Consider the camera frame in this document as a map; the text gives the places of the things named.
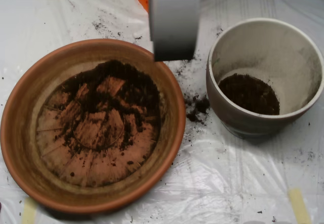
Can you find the dark soil pile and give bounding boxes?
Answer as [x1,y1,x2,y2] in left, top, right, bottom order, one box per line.
[52,59,163,159]

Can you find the dark soil heap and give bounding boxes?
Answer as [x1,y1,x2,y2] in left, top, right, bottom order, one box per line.
[218,73,280,116]

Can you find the spilled soil patch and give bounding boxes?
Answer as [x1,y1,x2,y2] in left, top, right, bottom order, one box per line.
[186,94,212,126]

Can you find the white ceramic plant pot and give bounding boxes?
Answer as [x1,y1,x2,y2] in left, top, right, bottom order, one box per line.
[206,18,324,140]

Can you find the terracotta clay saucer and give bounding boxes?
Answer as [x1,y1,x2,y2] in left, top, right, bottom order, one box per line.
[0,38,187,215]

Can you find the clear plastic cover sheet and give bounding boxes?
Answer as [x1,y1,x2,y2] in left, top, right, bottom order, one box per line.
[0,0,324,224]

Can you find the beige masking tape strip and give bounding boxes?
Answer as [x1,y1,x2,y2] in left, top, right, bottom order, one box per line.
[21,197,38,224]
[288,188,312,224]

